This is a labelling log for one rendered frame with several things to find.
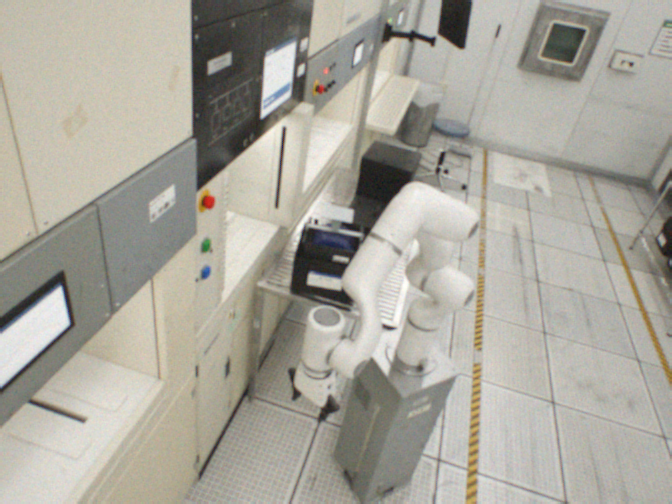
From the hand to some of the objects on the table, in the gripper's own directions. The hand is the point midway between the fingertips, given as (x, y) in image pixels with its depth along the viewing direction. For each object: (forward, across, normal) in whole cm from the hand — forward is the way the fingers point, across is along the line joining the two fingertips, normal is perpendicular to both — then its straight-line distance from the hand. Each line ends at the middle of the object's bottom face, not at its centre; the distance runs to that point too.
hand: (309, 406), depth 126 cm
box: (+25, -81, +154) cm, 175 cm away
